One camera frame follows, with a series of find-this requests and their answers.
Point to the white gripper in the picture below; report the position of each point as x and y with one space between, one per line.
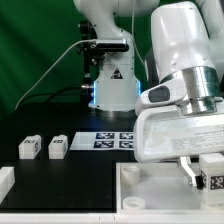
164 133

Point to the white square tabletop part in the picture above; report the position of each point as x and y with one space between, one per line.
158 188

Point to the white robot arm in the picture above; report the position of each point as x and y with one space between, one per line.
183 115

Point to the white tag sheet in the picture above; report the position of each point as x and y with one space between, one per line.
102 141

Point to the white left obstacle block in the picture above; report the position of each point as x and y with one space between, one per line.
7 180

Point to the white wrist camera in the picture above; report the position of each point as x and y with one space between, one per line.
166 93

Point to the black camera on stand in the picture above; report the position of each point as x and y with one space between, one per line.
94 52

